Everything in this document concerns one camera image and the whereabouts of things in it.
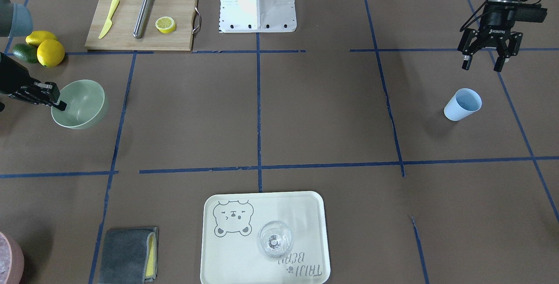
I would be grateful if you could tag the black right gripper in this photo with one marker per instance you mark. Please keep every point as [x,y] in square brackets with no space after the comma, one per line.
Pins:
[12,77]

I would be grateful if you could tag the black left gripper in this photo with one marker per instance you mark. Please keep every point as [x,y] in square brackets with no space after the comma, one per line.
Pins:
[495,23]

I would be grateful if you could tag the light green bowl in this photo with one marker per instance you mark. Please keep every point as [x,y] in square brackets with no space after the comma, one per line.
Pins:
[86,105]

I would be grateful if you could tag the light blue plastic cup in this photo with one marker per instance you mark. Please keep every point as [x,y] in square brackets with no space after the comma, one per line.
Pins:
[464,102]

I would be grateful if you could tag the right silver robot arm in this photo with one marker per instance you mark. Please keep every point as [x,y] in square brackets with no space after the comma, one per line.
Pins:
[15,20]

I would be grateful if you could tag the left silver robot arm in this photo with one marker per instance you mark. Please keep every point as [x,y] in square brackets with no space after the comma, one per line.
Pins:
[528,12]

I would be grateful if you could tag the pink bowl with ice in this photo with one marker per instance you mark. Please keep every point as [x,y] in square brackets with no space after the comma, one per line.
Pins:
[12,260]

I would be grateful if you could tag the yellow lemon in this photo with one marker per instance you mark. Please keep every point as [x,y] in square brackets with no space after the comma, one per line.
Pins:
[38,37]
[50,53]

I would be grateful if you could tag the green lime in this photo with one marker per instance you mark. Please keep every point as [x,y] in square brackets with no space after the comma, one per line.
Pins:
[26,53]

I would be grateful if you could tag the yellow plastic knife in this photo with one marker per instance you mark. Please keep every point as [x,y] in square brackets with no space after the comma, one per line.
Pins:
[108,22]

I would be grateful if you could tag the half lemon slice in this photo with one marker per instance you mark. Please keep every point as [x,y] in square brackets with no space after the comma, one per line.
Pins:
[165,25]

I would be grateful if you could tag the steel muddler stick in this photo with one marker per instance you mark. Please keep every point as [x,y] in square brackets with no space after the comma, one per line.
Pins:
[142,19]

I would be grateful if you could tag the cream bear tray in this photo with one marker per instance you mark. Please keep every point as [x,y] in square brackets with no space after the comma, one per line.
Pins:
[230,254]

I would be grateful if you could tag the clear wine glass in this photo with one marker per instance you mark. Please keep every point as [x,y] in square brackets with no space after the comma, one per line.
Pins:
[275,240]

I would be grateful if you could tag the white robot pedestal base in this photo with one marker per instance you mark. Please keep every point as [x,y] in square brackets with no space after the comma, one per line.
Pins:
[257,16]

